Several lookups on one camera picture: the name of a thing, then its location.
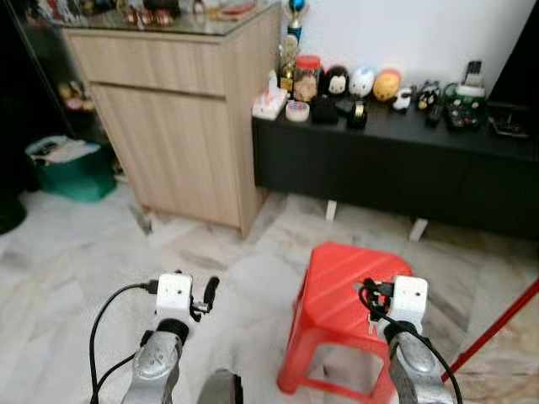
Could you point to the black plush toy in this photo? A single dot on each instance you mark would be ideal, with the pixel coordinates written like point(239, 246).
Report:
point(336, 82)

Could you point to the white plush toy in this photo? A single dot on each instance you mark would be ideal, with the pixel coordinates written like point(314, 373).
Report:
point(362, 82)

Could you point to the dark glass display cabinet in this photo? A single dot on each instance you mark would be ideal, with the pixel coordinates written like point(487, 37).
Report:
point(34, 84)

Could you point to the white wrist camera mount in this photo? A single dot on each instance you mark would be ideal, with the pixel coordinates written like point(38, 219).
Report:
point(174, 295)
point(410, 301)

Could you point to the black low sideboard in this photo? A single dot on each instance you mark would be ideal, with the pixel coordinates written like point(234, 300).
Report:
point(379, 168)

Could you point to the black tape dispenser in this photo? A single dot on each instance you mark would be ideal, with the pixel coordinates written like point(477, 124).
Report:
point(357, 115)

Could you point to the dark green basket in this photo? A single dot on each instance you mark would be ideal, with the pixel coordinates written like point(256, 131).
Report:
point(465, 109)

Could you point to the grey robot knee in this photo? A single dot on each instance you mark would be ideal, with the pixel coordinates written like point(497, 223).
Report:
point(221, 389)

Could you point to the pink toy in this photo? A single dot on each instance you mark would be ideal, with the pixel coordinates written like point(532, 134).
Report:
point(74, 94)

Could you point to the black phone on stand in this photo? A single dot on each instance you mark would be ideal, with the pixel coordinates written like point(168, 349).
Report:
point(472, 74)

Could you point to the light wooden cabinet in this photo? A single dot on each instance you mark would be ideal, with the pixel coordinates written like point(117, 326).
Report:
point(168, 143)

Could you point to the black television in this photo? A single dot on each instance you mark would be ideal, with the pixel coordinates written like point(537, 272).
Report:
point(518, 50)

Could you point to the brown figurines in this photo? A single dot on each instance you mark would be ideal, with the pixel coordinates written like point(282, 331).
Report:
point(147, 15)

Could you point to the blue and gold trophy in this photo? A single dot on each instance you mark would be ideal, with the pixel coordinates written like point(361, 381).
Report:
point(294, 21)

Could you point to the black round object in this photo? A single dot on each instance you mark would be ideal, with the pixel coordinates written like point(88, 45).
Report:
point(10, 210)

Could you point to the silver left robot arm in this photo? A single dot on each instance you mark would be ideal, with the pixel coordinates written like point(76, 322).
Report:
point(156, 370)

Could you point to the red lidded snack jar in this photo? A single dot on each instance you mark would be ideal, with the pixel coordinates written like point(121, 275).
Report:
point(306, 80)

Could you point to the white papers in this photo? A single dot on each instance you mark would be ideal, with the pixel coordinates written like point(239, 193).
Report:
point(63, 150)

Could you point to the red plastic stool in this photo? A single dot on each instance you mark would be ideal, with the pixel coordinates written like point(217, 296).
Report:
point(345, 286)

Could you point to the orange plush toy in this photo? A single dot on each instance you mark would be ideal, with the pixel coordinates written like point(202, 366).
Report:
point(387, 86)

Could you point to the white pink tissue box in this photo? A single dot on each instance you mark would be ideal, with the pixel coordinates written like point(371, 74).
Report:
point(269, 103)

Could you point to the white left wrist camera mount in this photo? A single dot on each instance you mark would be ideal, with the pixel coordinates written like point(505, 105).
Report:
point(174, 295)

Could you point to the red tray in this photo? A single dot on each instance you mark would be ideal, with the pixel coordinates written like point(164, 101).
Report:
point(238, 9)

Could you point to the black and white figurine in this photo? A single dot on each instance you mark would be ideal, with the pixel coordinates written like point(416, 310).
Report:
point(428, 94)

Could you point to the small black box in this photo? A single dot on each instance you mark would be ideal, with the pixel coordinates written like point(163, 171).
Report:
point(324, 109)

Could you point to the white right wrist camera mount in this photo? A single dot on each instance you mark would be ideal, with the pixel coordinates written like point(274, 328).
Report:
point(410, 301)

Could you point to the white sideboard foot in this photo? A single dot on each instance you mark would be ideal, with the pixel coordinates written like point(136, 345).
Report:
point(331, 210)
point(418, 229)

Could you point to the green storage bin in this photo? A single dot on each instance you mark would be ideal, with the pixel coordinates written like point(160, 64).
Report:
point(76, 181)

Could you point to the marble board with red edge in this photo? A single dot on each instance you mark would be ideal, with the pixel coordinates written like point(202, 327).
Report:
point(505, 362)

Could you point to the small white figurine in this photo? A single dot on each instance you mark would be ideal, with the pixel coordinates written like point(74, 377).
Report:
point(402, 98)

